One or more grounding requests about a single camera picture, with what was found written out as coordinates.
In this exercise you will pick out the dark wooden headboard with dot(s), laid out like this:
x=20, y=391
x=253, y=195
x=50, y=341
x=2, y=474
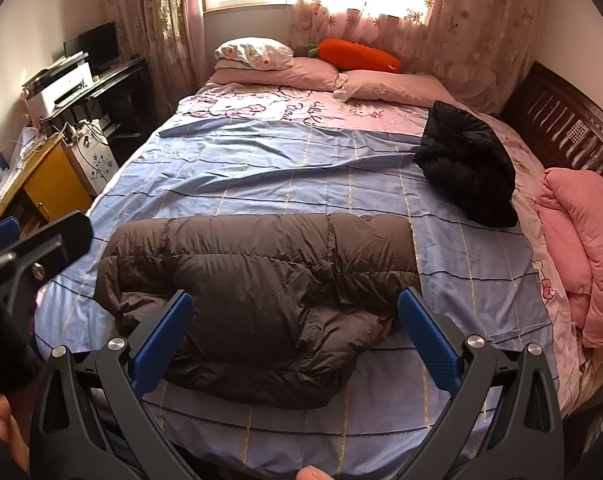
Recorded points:
x=546, y=105

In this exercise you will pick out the black computer monitor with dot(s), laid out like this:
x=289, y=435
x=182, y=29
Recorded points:
x=93, y=45

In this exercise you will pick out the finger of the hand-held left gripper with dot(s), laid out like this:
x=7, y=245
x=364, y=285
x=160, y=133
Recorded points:
x=56, y=240
x=1, y=235

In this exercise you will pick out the black computer desk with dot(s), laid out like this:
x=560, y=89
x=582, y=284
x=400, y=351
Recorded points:
x=126, y=90

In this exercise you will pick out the person's left hand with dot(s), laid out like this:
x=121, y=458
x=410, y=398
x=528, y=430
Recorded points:
x=3, y=420

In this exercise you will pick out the white floral pillow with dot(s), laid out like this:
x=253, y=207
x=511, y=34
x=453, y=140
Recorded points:
x=251, y=50

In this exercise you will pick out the person's right hand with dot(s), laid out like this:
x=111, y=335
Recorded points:
x=313, y=473

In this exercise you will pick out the black down jacket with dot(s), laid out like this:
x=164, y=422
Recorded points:
x=461, y=160

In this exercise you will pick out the small white floral cabinet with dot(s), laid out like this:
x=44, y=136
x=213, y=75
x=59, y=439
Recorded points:
x=93, y=165

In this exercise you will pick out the blue plaid bed sheet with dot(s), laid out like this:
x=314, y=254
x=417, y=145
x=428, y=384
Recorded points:
x=281, y=185

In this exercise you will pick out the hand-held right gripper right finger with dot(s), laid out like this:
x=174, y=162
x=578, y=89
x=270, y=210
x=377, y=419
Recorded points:
x=426, y=340

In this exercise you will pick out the orange carrot plush pillow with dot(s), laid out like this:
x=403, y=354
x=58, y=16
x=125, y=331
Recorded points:
x=356, y=55

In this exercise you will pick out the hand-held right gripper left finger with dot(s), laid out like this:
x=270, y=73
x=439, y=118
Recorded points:
x=164, y=340

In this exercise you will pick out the pink pillow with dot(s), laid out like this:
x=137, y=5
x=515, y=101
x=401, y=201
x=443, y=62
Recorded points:
x=291, y=75
x=381, y=87

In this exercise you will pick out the pink floral lace curtain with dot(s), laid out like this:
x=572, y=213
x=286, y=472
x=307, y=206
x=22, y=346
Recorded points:
x=151, y=10
x=481, y=35

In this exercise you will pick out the white printer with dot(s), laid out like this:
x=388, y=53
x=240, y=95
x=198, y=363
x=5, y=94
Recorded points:
x=61, y=90

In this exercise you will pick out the folded pink quilt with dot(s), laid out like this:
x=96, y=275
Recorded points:
x=586, y=240

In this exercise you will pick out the pile of papers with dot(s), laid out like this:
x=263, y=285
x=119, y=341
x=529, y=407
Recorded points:
x=1, y=180

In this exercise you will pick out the brown down jacket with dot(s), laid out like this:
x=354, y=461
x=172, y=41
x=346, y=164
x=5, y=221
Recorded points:
x=261, y=285

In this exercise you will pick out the yellow wooden cabinet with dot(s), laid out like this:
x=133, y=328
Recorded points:
x=51, y=180

